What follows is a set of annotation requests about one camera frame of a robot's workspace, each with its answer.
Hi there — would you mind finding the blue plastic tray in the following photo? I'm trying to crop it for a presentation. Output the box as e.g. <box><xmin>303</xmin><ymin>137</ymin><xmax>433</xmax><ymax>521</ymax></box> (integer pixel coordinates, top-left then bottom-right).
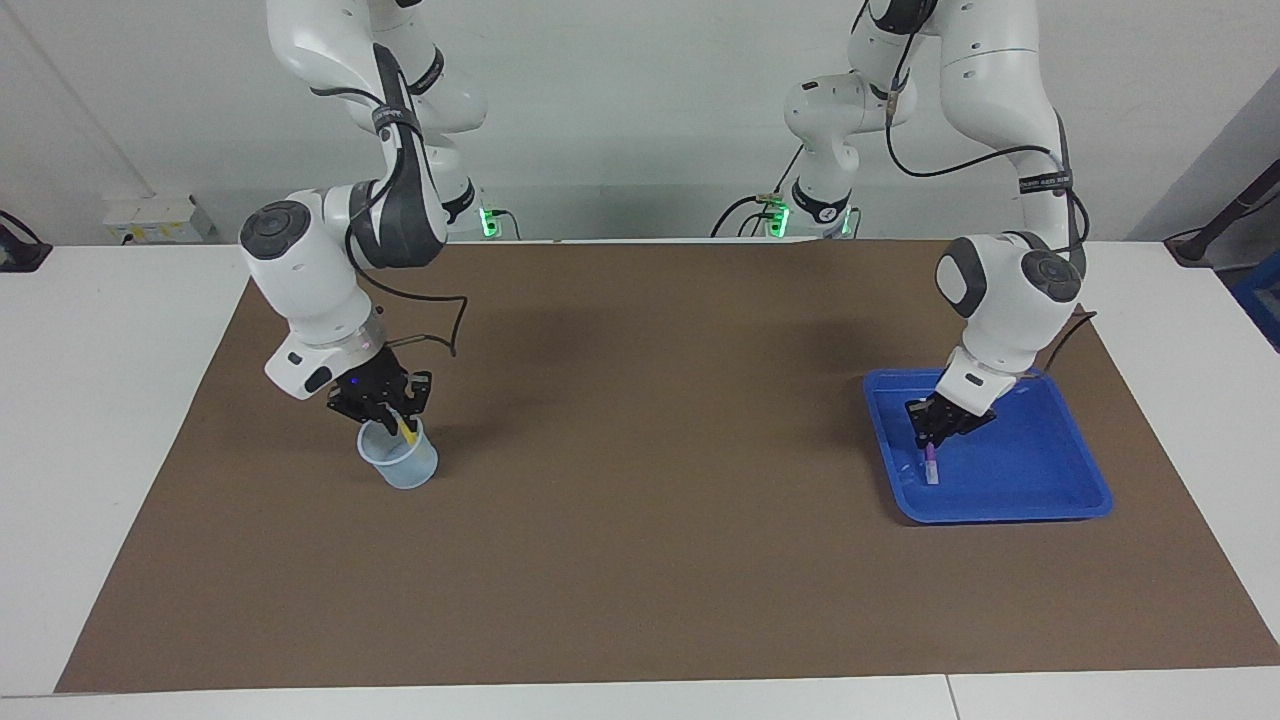
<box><xmin>862</xmin><ymin>367</ymin><xmax>1114</xmax><ymax>525</ymax></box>

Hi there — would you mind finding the translucent plastic cup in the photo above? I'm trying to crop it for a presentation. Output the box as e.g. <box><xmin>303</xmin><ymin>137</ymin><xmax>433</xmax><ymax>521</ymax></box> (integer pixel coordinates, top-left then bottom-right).
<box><xmin>357</xmin><ymin>413</ymin><xmax>439</xmax><ymax>491</ymax></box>

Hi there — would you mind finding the white power strip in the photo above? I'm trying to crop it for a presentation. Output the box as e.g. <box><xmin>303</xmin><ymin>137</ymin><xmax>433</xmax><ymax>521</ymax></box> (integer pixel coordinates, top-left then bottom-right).
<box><xmin>103</xmin><ymin>195</ymin><xmax>216</xmax><ymax>245</ymax></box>

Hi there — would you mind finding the black stand with pole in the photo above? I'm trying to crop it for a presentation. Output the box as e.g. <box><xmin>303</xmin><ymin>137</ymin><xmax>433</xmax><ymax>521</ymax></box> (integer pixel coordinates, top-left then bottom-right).
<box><xmin>1165</xmin><ymin>160</ymin><xmax>1280</xmax><ymax>267</ymax></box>

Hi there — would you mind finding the brown table mat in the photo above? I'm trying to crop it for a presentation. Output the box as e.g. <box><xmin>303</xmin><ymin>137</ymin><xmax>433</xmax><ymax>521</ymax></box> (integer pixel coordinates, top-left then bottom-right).
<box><xmin>55</xmin><ymin>238</ymin><xmax>1280</xmax><ymax>694</ymax></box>

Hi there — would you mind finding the blue crate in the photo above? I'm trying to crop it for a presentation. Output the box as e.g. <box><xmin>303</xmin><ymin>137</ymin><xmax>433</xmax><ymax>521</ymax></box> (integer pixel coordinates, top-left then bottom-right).
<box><xmin>1228</xmin><ymin>250</ymin><xmax>1280</xmax><ymax>353</ymax></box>

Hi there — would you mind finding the black stand foot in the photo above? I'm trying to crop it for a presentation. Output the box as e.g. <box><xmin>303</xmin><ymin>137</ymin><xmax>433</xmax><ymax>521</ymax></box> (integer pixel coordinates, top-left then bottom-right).
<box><xmin>0</xmin><ymin>210</ymin><xmax>53</xmax><ymax>273</ymax></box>

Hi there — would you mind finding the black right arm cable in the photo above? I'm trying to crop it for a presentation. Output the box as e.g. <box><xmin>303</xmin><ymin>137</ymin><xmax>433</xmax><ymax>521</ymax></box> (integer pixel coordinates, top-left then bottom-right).
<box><xmin>310</xmin><ymin>40</ymin><xmax>470</xmax><ymax>359</ymax></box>

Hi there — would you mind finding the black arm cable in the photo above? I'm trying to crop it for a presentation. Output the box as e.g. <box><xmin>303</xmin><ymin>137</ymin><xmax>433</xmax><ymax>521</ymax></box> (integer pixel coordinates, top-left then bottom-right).
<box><xmin>850</xmin><ymin>0</ymin><xmax>1099</xmax><ymax>371</ymax></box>
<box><xmin>310</xmin><ymin>40</ymin><xmax>470</xmax><ymax>359</ymax></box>

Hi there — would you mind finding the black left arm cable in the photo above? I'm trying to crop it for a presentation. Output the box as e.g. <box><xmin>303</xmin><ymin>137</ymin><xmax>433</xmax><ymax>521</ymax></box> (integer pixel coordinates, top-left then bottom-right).
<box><xmin>850</xmin><ymin>0</ymin><xmax>1099</xmax><ymax>371</ymax></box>

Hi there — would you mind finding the black left base cable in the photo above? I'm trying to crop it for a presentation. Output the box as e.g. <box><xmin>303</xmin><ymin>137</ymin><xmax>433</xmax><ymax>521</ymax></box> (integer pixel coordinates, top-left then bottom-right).
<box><xmin>712</xmin><ymin>190</ymin><xmax>861</xmax><ymax>239</ymax></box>

